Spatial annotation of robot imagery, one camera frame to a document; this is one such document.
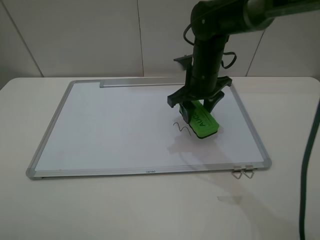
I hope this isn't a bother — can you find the metal hanging clip left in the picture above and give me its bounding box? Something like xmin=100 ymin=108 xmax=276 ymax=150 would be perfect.
xmin=231 ymin=165 xmax=244 ymax=180

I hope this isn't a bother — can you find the metal hanging clip right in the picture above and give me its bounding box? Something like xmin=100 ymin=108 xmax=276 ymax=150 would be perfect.
xmin=243 ymin=165 xmax=256 ymax=179

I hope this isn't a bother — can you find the metal hanging clip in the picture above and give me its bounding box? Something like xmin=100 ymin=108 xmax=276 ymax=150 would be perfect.
xmin=231 ymin=165 xmax=244 ymax=180
xmin=243 ymin=165 xmax=256 ymax=179

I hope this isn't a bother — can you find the green whiteboard eraser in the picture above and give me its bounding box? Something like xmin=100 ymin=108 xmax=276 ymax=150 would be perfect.
xmin=188 ymin=100 xmax=220 ymax=139

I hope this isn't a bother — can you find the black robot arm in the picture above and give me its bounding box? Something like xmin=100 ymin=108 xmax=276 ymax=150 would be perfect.
xmin=167 ymin=0 xmax=320 ymax=123

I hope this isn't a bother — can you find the dark green cable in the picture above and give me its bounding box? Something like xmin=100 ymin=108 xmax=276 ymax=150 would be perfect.
xmin=298 ymin=99 xmax=320 ymax=240

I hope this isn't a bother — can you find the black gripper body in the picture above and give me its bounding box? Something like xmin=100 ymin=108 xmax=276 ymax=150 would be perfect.
xmin=167 ymin=76 xmax=232 ymax=108

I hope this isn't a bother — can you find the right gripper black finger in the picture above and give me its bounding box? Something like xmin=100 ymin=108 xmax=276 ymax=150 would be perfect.
xmin=179 ymin=101 xmax=194 ymax=123
xmin=203 ymin=91 xmax=225 ymax=113

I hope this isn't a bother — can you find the white whiteboard aluminium frame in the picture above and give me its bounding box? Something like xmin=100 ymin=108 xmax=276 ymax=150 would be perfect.
xmin=26 ymin=77 xmax=272 ymax=180

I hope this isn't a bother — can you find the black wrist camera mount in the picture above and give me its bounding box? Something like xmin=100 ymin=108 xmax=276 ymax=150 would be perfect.
xmin=173 ymin=54 xmax=193 ymax=70

